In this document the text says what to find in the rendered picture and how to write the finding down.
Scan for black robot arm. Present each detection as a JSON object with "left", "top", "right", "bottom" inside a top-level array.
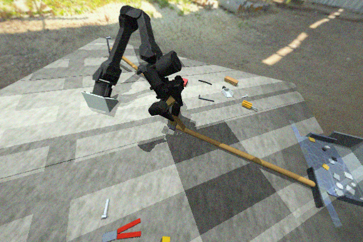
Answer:
[{"left": 90, "top": 5, "right": 184, "bottom": 98}]

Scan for brown wooden block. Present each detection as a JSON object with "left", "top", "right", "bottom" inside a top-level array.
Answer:
[{"left": 224, "top": 76, "right": 238, "bottom": 86}]

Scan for pliers with red handles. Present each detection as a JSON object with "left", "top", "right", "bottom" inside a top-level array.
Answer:
[{"left": 103, "top": 218, "right": 141, "bottom": 242}]

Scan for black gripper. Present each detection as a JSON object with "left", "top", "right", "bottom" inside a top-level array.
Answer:
[{"left": 148, "top": 77, "right": 183, "bottom": 121}]

